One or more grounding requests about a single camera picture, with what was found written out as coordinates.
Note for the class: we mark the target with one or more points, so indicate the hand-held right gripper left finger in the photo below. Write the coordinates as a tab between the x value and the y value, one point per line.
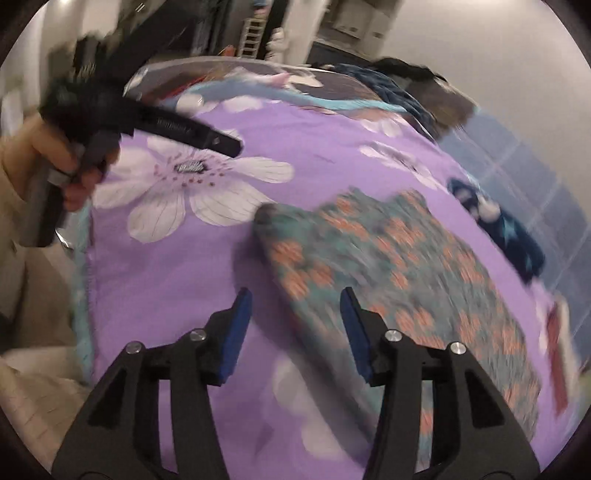
238	332

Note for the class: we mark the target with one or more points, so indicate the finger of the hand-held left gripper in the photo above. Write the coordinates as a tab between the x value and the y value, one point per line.
184	129

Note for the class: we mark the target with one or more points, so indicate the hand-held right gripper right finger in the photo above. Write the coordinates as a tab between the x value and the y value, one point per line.
355	332

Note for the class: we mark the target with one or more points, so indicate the teal orange floral garment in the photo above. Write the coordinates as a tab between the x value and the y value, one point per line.
392	277

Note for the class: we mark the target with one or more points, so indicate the person's left forearm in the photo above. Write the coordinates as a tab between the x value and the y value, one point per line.
11	207

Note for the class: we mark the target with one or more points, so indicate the person's left hand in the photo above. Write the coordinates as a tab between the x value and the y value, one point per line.
46	143

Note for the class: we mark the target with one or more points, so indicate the grey printed blanket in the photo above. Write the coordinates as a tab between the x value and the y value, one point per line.
231	78

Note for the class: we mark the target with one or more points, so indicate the purple floral blanket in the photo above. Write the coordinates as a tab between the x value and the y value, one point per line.
184	286

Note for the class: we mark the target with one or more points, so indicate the white wooden rack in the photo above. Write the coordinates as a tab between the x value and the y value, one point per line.
251	37

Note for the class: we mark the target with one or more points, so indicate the dark blue star garment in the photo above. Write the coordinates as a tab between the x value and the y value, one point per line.
508	230

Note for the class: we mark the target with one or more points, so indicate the red cloth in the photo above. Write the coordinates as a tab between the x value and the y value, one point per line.
557	350

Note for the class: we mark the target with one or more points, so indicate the white cabinet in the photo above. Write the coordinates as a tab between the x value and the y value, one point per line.
360	18

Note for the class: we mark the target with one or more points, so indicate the blue checked sheet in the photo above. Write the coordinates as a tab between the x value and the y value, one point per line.
521	157

